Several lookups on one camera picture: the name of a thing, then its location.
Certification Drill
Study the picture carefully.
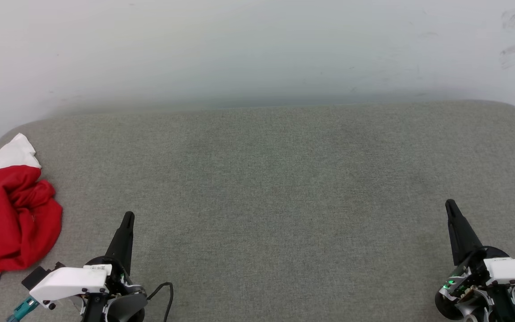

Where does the grey fabric sofa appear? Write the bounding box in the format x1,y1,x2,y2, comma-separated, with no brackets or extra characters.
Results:
0,99,515,322

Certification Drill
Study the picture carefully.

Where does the red and white shirt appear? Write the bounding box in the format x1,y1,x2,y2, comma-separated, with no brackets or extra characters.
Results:
0,133,63,290

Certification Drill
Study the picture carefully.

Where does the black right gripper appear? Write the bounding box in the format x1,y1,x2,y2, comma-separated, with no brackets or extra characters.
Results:
435,199,511,321

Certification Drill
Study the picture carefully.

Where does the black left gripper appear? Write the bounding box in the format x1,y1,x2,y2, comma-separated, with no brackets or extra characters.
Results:
81,212,146,322

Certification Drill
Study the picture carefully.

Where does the thin black cable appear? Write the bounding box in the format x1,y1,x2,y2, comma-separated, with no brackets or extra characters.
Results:
148,282,174,322

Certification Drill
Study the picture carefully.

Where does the teal cable connector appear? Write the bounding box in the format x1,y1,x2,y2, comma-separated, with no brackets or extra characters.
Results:
6,297,40,322

